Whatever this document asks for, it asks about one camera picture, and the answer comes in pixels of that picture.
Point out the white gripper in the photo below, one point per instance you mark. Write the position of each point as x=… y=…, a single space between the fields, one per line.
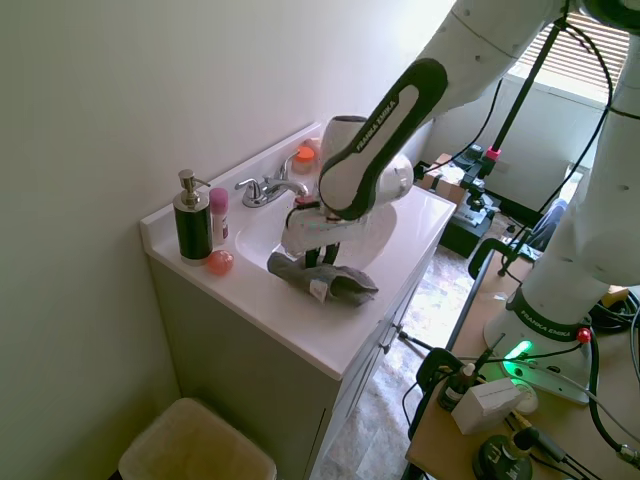
x=315 y=232

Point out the grey towel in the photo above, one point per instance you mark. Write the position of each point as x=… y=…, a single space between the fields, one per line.
x=345 y=285

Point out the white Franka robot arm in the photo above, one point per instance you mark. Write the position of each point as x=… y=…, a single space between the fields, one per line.
x=500 y=50

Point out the white sink countertop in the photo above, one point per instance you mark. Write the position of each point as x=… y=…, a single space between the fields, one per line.
x=310 y=325

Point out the amber jar with orange lid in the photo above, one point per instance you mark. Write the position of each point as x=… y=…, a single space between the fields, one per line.
x=303 y=160

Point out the pink round soap ball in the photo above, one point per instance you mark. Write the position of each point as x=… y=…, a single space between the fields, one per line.
x=221 y=263

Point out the metal cabinet door knob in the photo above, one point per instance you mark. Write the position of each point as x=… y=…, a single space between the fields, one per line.
x=385 y=346
x=398 y=329

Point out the pink and white spray bottle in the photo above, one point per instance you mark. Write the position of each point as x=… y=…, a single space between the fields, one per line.
x=219 y=220

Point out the black soap dispenser chrome pump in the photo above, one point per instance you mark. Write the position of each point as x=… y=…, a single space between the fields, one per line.
x=192 y=225

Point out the grey vanity cabinet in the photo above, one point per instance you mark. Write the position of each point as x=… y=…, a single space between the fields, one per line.
x=250 y=380

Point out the brown cardboard box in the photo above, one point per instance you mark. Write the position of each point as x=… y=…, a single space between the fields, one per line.
x=445 y=180

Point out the black equipment case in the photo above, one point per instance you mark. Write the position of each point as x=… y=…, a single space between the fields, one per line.
x=467 y=227

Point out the black metal C-clamp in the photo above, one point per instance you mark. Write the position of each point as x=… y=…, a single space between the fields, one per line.
x=435 y=365
x=482 y=255

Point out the dark glass dropper bottle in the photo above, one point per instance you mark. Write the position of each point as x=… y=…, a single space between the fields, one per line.
x=452 y=392

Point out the small white cardboard box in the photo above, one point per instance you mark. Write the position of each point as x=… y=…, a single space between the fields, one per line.
x=485 y=405

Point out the beige lined trash bin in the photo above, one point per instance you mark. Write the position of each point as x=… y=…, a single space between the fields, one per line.
x=190 y=445

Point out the red round stop button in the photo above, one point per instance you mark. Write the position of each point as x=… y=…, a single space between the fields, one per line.
x=583 y=335

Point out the window blinds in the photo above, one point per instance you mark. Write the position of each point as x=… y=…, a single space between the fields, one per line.
x=585 y=55

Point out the black camera stand pole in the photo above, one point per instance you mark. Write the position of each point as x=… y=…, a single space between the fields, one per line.
x=525 y=90

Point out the round black mount base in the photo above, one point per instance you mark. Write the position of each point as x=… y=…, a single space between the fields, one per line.
x=502 y=457

